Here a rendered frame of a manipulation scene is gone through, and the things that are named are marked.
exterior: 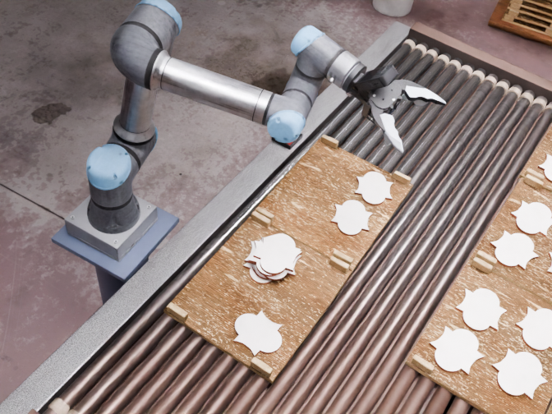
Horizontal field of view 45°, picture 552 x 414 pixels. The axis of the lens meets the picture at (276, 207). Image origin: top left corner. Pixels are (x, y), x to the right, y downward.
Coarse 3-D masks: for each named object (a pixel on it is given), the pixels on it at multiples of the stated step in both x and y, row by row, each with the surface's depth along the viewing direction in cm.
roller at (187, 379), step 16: (448, 64) 261; (448, 80) 256; (416, 112) 240; (400, 128) 234; (384, 144) 228; (368, 160) 223; (208, 352) 173; (192, 368) 170; (176, 384) 167; (192, 384) 168; (160, 400) 164; (176, 400) 165
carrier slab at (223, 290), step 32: (256, 224) 199; (224, 256) 191; (320, 256) 193; (192, 288) 183; (224, 288) 184; (256, 288) 185; (288, 288) 186; (320, 288) 186; (192, 320) 177; (224, 320) 177; (288, 320) 179; (288, 352) 173
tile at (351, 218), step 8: (352, 200) 207; (336, 208) 204; (344, 208) 205; (352, 208) 205; (360, 208) 205; (336, 216) 202; (344, 216) 203; (352, 216) 203; (360, 216) 203; (368, 216) 203; (344, 224) 201; (352, 224) 201; (360, 224) 201; (344, 232) 199; (352, 232) 199
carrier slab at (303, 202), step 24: (312, 168) 216; (336, 168) 216; (360, 168) 217; (288, 192) 208; (312, 192) 209; (336, 192) 210; (408, 192) 214; (288, 216) 202; (312, 216) 203; (384, 216) 205; (312, 240) 197; (336, 240) 198; (360, 240) 198
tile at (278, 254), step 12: (264, 240) 187; (276, 240) 187; (288, 240) 188; (264, 252) 184; (276, 252) 185; (288, 252) 185; (300, 252) 185; (264, 264) 182; (276, 264) 182; (288, 264) 182
